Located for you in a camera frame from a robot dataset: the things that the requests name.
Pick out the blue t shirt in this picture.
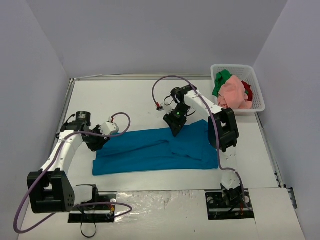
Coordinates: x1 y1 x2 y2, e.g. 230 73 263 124
92 120 218 176

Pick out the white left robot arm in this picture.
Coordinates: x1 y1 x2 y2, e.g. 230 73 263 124
27 111 119 214

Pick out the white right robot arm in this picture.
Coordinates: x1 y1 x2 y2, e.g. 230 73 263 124
157 84 243 207

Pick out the pink t shirt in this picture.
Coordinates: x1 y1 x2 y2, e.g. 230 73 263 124
217 75 253 110

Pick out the green t shirt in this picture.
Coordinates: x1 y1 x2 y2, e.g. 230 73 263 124
212 69 232 97

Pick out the red t shirt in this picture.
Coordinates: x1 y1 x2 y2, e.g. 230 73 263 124
241 80 253 102

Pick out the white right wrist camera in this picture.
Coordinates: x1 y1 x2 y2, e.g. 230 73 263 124
156 103 174 114

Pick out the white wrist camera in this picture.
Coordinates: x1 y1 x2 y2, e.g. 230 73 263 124
156 103 174 114
99 121 119 136

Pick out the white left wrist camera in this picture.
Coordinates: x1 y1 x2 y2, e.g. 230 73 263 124
99 121 119 136

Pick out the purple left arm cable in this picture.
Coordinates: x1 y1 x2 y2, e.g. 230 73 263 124
12 112 133 234

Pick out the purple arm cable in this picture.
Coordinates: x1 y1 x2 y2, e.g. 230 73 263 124
151 75 253 210
12 112 133 234

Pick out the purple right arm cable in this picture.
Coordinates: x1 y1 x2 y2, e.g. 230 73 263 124
151 75 253 210

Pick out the thin black cable loop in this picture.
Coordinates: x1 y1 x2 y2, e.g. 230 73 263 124
79 209 98 238

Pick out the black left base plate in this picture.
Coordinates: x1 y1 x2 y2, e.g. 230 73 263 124
67 205 115 224

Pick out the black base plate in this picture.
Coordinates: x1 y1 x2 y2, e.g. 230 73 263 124
205 190 255 221
67 205 115 224

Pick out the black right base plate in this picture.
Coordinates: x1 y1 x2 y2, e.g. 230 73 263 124
205 190 255 221

